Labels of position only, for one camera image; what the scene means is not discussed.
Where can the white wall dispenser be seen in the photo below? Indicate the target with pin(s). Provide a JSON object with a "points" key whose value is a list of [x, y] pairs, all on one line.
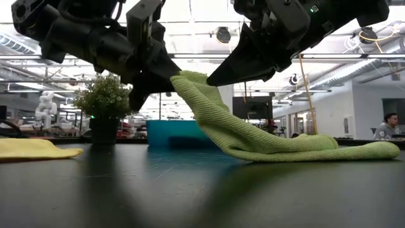
{"points": [[349, 125]]}

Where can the green microfiber towel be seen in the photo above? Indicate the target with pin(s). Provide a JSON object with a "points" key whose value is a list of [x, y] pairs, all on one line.
{"points": [[237, 133]]}

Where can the small potted green plant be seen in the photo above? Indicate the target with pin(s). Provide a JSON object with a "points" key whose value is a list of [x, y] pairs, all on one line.
{"points": [[106, 98]]}

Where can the person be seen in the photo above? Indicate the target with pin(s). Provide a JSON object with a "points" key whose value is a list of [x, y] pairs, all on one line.
{"points": [[386, 131]]}

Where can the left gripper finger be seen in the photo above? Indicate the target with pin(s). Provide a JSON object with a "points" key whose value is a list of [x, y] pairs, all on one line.
{"points": [[152, 79]]}

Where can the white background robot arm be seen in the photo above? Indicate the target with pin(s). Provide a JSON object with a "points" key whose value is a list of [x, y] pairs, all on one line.
{"points": [[46, 107]]}

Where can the black monitor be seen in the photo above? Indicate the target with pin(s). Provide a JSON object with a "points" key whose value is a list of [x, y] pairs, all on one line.
{"points": [[253, 107]]}

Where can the yellow microfiber towel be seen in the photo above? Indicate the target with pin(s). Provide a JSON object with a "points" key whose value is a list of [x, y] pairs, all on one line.
{"points": [[31, 149]]}

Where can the blue plastic bin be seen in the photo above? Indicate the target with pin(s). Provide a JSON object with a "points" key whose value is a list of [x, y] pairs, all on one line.
{"points": [[167, 131]]}

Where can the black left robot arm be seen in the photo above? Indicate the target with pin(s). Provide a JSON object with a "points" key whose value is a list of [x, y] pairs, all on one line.
{"points": [[63, 38]]}

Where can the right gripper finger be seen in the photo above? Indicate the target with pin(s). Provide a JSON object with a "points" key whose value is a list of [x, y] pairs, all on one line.
{"points": [[243, 68]]}

